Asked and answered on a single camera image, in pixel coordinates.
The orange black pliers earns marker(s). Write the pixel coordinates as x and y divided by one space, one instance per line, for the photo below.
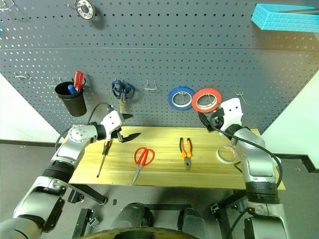
186 154

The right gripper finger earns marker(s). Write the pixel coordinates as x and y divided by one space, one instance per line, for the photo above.
205 121

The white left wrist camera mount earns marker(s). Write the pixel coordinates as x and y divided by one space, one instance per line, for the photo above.
112 122

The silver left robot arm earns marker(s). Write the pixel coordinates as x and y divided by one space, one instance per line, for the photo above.
74 139

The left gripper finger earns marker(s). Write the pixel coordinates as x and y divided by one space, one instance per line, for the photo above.
130 137
126 117

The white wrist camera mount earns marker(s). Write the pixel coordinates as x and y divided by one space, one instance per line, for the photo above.
233 112
112 122

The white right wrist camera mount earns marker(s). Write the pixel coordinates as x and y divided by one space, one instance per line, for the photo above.
233 112

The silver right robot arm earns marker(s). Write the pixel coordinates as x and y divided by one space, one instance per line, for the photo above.
259 161

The turquoise brick-pattern box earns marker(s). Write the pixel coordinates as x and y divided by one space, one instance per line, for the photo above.
281 21

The dark rounded shape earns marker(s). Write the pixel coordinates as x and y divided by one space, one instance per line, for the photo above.
193 224
129 216

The black metal table frame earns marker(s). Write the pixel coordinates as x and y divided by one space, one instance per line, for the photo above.
92 194

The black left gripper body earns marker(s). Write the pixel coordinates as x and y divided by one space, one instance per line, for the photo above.
119 136

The red tape roll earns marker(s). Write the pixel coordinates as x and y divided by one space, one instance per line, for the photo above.
208 91

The small black floor piece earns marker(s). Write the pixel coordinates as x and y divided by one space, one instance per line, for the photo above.
114 201

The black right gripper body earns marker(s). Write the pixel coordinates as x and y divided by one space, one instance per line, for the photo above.
216 120

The grey metal pegboard wall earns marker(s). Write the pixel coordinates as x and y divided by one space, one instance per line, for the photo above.
174 49

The black cup holder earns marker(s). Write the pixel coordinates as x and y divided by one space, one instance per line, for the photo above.
73 104

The white tape roll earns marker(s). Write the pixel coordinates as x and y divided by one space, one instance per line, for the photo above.
219 156

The blue tape roll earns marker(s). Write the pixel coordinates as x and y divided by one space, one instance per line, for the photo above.
172 99

